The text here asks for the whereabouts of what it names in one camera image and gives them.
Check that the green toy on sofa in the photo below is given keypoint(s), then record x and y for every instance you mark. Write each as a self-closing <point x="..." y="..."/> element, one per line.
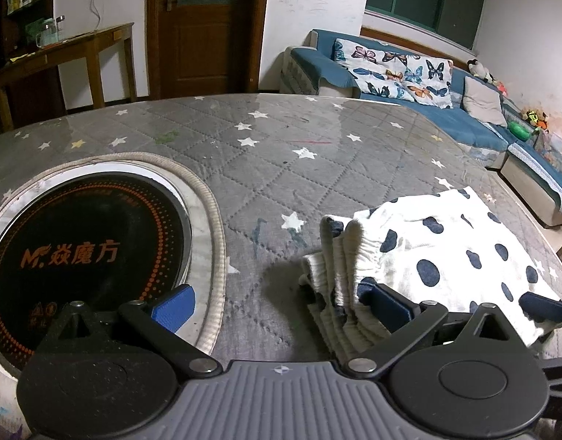
<point x="535" y="118"/>

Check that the wooden side table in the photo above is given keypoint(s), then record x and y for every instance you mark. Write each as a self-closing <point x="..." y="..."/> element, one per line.
<point x="79" y="43"/>

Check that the white navy polka dot shorts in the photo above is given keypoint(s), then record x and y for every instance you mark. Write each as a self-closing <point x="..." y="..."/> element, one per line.
<point x="446" y="247"/>

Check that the black white plush toy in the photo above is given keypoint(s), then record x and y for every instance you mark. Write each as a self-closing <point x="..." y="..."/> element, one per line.
<point x="478" y="68"/>

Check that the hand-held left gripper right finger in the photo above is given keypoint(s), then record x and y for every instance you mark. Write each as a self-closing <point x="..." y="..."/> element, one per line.
<point x="393" y="307"/>

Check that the dark wooden shelf cabinet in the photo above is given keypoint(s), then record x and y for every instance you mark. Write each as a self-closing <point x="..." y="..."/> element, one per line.
<point x="19" y="13"/>

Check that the blue fabric sofa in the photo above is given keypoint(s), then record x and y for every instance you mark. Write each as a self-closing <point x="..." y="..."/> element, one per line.
<point x="464" y="123"/>

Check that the black round induction cooktop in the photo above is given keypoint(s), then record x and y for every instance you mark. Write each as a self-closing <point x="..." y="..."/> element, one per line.
<point x="88" y="256"/>

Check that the butterfly print cushion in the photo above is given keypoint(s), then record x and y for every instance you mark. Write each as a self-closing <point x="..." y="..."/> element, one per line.
<point x="395" y="73"/>

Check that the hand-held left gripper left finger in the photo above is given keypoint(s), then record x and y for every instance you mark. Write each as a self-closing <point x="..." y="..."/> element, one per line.
<point x="173" y="308"/>

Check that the brown wooden door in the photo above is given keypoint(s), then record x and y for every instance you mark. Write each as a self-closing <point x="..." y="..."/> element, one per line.
<point x="207" y="32"/>

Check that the small glass jar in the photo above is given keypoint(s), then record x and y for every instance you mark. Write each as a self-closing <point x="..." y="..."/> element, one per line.
<point x="60" y="28"/>

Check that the green framed window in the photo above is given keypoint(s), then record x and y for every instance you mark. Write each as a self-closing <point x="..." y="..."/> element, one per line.
<point x="423" y="0"/>

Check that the grey cushion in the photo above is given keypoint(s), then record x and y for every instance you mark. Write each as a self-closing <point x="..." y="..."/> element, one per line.
<point x="485" y="101"/>

